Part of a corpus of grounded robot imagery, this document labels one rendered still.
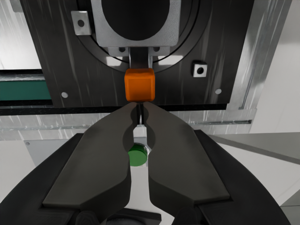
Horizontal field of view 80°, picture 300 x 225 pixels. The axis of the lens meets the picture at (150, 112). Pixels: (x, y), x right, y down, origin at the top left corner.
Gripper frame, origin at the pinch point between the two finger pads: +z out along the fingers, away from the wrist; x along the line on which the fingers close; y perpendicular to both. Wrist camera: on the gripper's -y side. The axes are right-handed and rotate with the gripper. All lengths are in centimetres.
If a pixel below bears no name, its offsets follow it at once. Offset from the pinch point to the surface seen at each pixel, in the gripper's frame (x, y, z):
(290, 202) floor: 163, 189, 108
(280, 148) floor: 121, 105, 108
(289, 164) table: 38, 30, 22
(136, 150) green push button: -1.1, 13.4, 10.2
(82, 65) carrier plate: -7.0, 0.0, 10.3
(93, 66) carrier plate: -5.6, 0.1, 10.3
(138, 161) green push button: -1.0, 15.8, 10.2
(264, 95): 24.8, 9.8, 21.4
